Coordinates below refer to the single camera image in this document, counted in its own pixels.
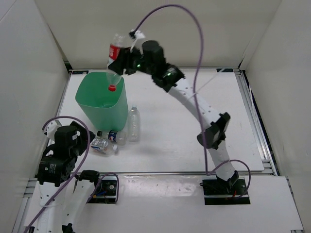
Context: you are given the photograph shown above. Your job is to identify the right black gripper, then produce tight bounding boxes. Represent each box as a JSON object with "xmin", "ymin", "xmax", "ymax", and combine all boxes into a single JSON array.
[{"xmin": 108, "ymin": 46, "xmax": 155, "ymax": 77}]

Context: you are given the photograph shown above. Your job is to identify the red label plastic bottle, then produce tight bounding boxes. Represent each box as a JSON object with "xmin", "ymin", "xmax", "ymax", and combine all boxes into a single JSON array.
[{"xmin": 106, "ymin": 33, "xmax": 125, "ymax": 92}]

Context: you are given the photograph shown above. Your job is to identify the blue white label clear bottle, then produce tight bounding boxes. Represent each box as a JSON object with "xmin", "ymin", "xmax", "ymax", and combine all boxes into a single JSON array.
[{"xmin": 90, "ymin": 137, "xmax": 119, "ymax": 155}]

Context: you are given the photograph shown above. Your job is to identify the clear plastic bottle white cap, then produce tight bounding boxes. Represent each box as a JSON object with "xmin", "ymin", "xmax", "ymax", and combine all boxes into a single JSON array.
[{"xmin": 127, "ymin": 105, "xmax": 140, "ymax": 142}]

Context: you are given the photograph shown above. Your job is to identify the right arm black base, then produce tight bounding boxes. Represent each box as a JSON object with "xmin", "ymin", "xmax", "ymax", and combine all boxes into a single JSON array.
[{"xmin": 200, "ymin": 176, "xmax": 251, "ymax": 205}]

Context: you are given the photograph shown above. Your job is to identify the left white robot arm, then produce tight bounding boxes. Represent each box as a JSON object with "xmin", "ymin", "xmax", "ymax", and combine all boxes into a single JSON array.
[{"xmin": 29, "ymin": 119, "xmax": 102, "ymax": 233}]

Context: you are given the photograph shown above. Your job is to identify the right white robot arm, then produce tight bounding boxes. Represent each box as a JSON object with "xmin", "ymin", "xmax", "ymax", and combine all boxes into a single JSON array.
[{"xmin": 107, "ymin": 40, "xmax": 239, "ymax": 194}]

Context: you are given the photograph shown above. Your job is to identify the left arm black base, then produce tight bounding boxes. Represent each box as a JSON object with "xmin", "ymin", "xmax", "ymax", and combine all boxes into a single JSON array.
[{"xmin": 87, "ymin": 172, "xmax": 120, "ymax": 204}]

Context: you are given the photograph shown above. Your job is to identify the green plastic bin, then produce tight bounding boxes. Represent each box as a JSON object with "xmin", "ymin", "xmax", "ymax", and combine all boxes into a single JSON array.
[{"xmin": 75, "ymin": 72, "xmax": 128, "ymax": 131}]

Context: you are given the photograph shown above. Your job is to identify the Pepsi label plastic bottle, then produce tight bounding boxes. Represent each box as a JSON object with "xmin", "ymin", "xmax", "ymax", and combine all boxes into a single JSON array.
[{"xmin": 97, "ymin": 130, "xmax": 127, "ymax": 146}]

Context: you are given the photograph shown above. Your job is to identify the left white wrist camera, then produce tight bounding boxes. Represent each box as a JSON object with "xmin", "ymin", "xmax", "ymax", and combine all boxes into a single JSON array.
[{"xmin": 44, "ymin": 119, "xmax": 62, "ymax": 141}]

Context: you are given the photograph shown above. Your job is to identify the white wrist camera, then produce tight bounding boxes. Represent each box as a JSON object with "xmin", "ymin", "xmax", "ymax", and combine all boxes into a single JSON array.
[
  {"xmin": 44, "ymin": 119, "xmax": 62, "ymax": 141},
  {"xmin": 129, "ymin": 30, "xmax": 145, "ymax": 52}
]

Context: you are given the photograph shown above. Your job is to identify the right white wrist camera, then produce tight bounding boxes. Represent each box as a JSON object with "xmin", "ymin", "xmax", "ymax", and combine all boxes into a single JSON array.
[{"xmin": 129, "ymin": 30, "xmax": 145, "ymax": 52}]

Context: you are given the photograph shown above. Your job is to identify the white cable tie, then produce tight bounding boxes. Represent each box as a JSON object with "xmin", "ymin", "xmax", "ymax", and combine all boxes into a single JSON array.
[{"xmin": 193, "ymin": 68, "xmax": 225, "ymax": 96}]

